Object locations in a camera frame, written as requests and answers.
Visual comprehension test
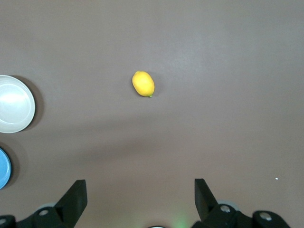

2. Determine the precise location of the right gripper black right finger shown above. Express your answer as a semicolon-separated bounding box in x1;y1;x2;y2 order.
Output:
191;178;292;228

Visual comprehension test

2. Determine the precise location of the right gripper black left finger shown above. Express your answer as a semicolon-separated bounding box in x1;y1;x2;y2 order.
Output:
0;180;88;228

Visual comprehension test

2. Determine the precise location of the yellow lemon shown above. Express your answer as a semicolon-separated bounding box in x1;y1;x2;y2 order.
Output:
132;70;155;98

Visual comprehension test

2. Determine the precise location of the blue round plate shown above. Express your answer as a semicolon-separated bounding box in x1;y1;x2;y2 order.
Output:
0;147;12;190

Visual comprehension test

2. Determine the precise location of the white round plate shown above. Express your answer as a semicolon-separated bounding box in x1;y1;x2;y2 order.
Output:
0;75;36;134

